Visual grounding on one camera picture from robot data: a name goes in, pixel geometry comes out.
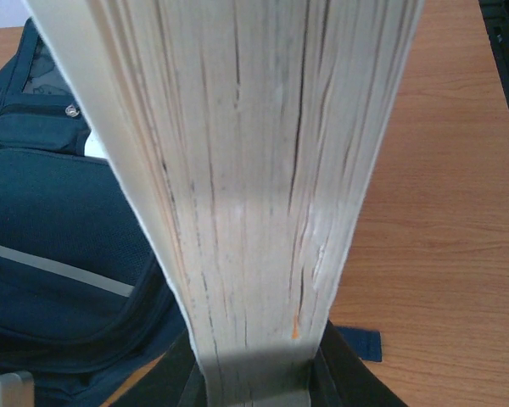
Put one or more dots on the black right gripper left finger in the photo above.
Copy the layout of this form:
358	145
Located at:
175	380

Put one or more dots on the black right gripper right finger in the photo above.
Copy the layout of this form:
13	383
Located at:
339	376

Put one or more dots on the orange Treehouse book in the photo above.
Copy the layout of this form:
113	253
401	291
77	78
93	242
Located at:
244	135

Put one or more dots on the navy blue backpack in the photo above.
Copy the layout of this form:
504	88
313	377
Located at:
83	301

